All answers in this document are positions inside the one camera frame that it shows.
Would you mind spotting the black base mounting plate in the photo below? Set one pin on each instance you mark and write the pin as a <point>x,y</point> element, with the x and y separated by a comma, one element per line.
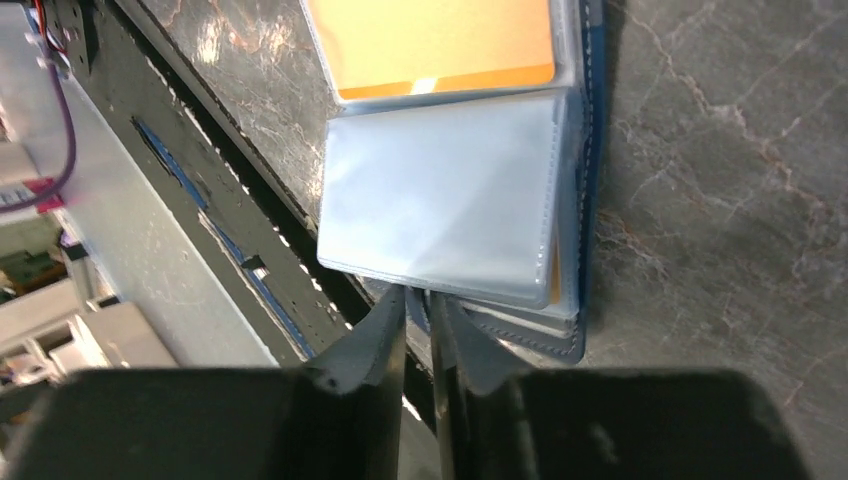
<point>220,105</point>

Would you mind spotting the blue leather card holder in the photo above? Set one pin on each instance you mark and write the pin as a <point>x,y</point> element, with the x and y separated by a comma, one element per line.
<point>465,193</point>

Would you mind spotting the gold VIP card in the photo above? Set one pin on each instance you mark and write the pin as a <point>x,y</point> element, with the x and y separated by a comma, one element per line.
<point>384,49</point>
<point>555,277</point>

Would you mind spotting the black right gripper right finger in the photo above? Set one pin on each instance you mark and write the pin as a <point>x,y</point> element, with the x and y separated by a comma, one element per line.
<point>499,417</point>

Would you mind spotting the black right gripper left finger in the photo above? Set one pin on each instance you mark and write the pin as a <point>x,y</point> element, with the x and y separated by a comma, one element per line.
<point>336,416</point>

